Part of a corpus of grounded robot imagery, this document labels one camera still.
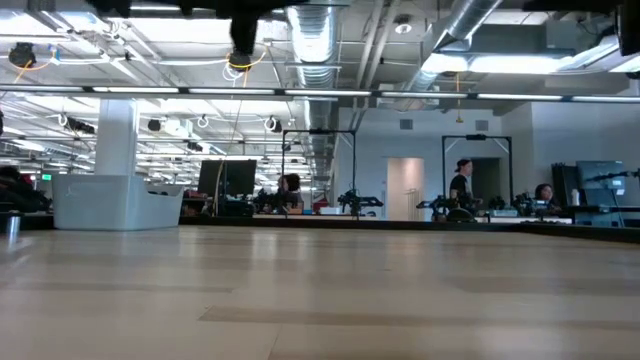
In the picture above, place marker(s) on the black background robot arm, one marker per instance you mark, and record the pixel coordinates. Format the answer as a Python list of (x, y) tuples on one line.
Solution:
[(525, 202), (432, 204), (360, 201)]

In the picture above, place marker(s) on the long ceiling light bar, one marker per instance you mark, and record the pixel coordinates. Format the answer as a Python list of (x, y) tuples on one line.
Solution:
[(125, 89)]

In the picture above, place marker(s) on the white column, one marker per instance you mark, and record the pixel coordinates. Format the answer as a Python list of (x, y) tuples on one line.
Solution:
[(116, 135)]

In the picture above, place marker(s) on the black computer monitor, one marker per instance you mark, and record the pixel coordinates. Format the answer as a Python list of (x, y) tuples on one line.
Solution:
[(235, 177)]

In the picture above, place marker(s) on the white plastic bin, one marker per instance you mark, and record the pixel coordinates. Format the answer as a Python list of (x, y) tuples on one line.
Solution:
[(100, 200)]

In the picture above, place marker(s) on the metal cylinder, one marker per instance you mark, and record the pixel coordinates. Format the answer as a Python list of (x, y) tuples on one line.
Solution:
[(13, 224)]

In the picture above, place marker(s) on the black office chair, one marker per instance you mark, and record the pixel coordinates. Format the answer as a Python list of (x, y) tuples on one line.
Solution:
[(460, 215)]

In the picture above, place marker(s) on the white bottle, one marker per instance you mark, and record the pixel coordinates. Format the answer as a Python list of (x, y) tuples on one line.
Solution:
[(575, 197)]

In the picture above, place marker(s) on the silver ventilation duct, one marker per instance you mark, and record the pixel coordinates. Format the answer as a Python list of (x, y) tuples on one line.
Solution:
[(312, 40)]

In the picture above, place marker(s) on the black frame stand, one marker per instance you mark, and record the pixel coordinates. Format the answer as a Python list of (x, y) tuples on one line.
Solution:
[(443, 165), (283, 155)]

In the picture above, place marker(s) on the dark wall monitor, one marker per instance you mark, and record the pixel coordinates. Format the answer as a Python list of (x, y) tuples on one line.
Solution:
[(600, 174)]

